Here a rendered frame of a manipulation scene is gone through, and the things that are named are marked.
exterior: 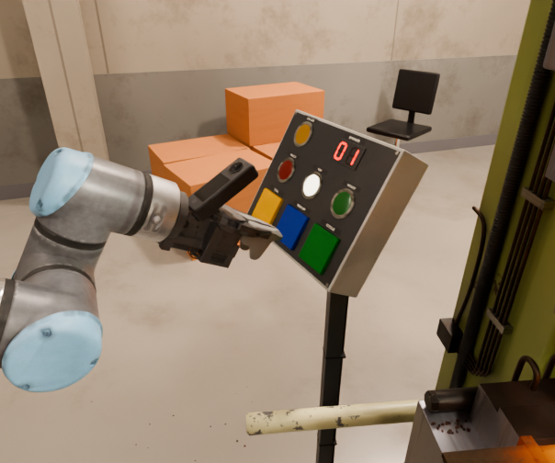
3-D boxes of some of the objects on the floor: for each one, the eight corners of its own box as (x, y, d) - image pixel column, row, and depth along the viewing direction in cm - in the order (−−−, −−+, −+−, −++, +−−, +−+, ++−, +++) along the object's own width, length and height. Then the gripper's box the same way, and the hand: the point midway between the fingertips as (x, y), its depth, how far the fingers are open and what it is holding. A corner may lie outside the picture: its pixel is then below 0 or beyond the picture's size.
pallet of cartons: (312, 173, 395) (316, 79, 356) (377, 227, 304) (391, 108, 265) (147, 195, 352) (130, 91, 313) (164, 265, 261) (145, 131, 222)
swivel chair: (405, 163, 417) (419, 67, 375) (439, 185, 370) (460, 77, 328) (352, 169, 403) (360, 70, 361) (380, 192, 356) (394, 81, 314)
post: (315, 495, 142) (338, 186, 90) (313, 483, 145) (334, 179, 93) (328, 494, 142) (356, 186, 90) (325, 482, 145) (352, 179, 94)
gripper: (146, 231, 68) (254, 256, 81) (164, 257, 61) (278, 281, 74) (167, 180, 66) (273, 215, 79) (188, 202, 59) (300, 236, 73)
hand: (277, 231), depth 75 cm, fingers closed
